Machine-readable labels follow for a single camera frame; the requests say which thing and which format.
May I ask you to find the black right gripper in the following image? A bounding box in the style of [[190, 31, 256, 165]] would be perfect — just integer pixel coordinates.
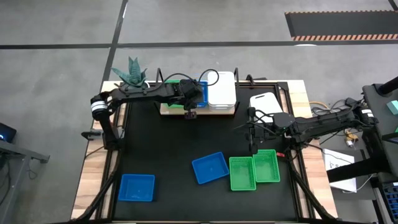
[[248, 119, 275, 155]]

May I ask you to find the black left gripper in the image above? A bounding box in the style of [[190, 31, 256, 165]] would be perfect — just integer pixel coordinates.
[[177, 79, 205, 120]]

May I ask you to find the green plastic slotted basket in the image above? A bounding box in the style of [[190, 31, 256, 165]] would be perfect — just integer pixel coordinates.
[[252, 149, 281, 184], [228, 156, 257, 192], [163, 79, 185, 109]]

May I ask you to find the blue plastic basket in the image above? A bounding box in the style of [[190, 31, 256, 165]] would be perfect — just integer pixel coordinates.
[[194, 80, 209, 109], [118, 173, 156, 203], [191, 151, 230, 185]]

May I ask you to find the stack of white trays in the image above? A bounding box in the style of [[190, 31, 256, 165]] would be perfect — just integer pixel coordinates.
[[207, 71, 237, 108]]

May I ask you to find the black table mat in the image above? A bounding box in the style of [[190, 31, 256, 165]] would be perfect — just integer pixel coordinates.
[[112, 85, 299, 222]]

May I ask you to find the artificial green succulent plant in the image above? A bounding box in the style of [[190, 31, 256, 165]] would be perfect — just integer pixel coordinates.
[[111, 56, 148, 88]]

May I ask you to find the white paper sheet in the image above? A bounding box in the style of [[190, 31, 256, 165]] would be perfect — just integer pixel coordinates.
[[322, 148, 358, 194]]

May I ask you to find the yellow white plug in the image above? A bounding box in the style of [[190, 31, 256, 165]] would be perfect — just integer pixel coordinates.
[[344, 129, 359, 147]]

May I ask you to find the black table clamp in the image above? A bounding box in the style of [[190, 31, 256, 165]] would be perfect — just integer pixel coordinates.
[[80, 129, 104, 141]]

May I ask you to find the black stand leg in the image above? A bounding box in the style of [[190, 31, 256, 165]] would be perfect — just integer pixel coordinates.
[[326, 157, 392, 184]]

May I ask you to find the dark grey equipment cart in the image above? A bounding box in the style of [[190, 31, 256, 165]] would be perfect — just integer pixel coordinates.
[[361, 76, 398, 178]]

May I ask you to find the teal box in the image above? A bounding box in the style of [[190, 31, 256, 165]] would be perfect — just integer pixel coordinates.
[[386, 100, 398, 116]]

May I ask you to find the backlit computer keyboard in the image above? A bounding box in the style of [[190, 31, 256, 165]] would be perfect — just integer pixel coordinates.
[[381, 182, 398, 224]]

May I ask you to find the black hazard striped floor mat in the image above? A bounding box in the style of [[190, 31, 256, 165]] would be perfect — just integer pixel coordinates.
[[284, 10, 398, 42]]

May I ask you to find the black device with blue light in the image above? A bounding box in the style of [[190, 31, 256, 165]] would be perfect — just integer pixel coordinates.
[[0, 122, 17, 144]]

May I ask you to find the black right camera cable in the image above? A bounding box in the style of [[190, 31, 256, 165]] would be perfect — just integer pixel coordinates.
[[248, 107, 280, 128]]

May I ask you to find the black camera cable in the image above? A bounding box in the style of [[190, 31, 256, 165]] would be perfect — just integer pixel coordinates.
[[161, 68, 220, 87], [248, 107, 280, 128]]

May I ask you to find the black left camera cable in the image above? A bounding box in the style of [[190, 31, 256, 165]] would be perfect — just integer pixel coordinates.
[[161, 68, 220, 87]]

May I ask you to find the yellow cable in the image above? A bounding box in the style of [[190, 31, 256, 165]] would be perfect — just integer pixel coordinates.
[[308, 101, 330, 110]]

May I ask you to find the grey metal desk frame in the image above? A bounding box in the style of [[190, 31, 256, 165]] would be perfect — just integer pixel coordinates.
[[0, 140, 51, 224]]

